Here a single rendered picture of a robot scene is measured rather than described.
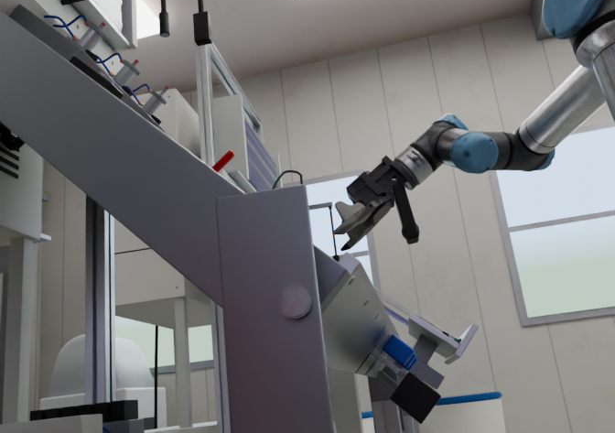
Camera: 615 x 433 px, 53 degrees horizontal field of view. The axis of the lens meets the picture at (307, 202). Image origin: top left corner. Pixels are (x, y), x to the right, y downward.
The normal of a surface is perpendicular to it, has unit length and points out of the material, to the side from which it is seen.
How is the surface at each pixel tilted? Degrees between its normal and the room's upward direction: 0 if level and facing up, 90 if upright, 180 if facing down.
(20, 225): 90
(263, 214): 90
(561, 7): 82
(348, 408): 90
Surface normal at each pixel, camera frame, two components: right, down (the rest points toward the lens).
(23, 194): 0.98, -0.15
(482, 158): 0.31, 0.24
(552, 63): -0.25, -0.27
